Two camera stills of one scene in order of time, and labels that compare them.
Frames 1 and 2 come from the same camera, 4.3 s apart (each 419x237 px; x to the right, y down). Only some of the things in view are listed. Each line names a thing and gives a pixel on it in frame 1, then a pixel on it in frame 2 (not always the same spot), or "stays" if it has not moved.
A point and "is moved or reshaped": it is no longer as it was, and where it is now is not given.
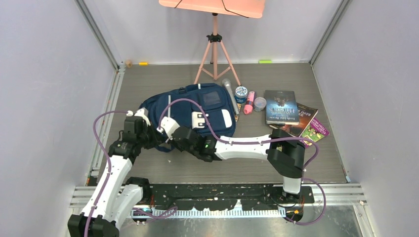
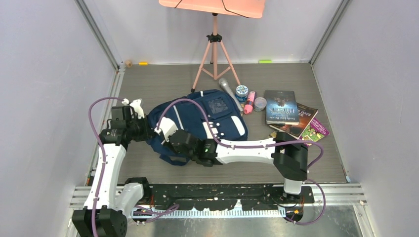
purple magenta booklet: [314, 131] stays
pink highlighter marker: [248, 108] stays
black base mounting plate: [224, 197] stays
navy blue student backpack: [213, 98] is moved or reshaped
